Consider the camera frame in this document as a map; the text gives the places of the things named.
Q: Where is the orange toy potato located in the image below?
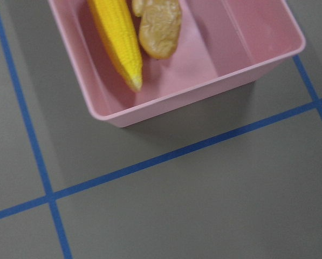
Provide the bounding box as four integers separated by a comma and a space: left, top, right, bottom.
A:
132, 1, 182, 59

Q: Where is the yellow toy corn cob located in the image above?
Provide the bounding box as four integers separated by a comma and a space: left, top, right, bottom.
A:
88, 0, 143, 92

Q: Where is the pink plastic bin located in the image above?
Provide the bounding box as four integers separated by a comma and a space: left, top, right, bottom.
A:
49, 1, 306, 127

